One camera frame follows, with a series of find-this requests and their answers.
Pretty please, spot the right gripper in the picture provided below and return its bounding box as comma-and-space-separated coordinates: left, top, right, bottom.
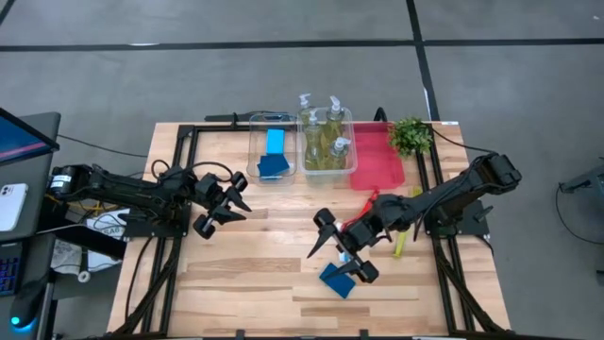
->
306, 208, 393, 284

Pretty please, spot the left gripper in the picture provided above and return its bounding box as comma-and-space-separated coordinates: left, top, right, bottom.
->
193, 172, 253, 241

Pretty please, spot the yellow-green dish brush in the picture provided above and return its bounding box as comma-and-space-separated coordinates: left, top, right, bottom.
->
394, 186, 424, 259

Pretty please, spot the thin clear acrylic bin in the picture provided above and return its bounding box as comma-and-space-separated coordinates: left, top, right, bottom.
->
245, 112, 298, 186

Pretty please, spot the black clamp bar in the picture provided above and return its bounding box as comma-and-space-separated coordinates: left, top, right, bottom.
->
204, 110, 290, 125

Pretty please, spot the red plastic bin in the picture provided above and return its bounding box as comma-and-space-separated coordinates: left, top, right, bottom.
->
349, 121, 406, 192

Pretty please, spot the frosted plastic rimmed container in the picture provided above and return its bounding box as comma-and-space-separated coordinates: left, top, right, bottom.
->
295, 106, 359, 177

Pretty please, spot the white plastic bag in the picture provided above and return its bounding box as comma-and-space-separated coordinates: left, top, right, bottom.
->
84, 210, 126, 240

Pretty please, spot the artificial green plant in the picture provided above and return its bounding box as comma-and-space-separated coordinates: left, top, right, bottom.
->
387, 117, 433, 160

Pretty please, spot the white cloth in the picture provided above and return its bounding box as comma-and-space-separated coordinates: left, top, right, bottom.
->
49, 238, 119, 284

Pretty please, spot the black computer desk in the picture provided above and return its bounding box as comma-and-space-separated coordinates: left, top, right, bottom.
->
0, 111, 62, 340

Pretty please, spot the white smartphone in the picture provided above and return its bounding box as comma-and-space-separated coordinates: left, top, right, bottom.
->
0, 182, 28, 232

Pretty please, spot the computer monitor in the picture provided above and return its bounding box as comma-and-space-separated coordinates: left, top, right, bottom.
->
0, 107, 60, 166

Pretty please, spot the black lit computer mouse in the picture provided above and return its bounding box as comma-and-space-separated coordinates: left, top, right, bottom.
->
8, 280, 47, 328

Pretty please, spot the black backlit keyboard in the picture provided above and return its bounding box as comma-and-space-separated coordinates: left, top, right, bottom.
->
0, 243, 23, 298

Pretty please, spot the grey office chair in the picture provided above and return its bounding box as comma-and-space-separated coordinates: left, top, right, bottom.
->
559, 158, 604, 199

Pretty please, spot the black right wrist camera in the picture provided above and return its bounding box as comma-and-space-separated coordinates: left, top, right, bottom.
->
347, 220, 378, 247

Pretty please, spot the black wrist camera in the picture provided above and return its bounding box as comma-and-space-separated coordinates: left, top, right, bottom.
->
347, 220, 378, 247
193, 172, 222, 197

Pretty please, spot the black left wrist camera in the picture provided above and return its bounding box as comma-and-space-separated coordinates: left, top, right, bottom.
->
193, 172, 222, 197

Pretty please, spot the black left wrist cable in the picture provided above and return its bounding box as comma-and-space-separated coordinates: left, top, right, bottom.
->
150, 159, 236, 183

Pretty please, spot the black aluminium table frame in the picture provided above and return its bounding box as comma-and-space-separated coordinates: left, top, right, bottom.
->
112, 123, 512, 339

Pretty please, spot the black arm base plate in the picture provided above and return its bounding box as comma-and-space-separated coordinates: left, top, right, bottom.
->
422, 202, 491, 237
123, 201, 193, 239

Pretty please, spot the black floor cable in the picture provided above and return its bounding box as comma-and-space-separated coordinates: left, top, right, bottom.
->
56, 134, 150, 158
554, 186, 604, 247

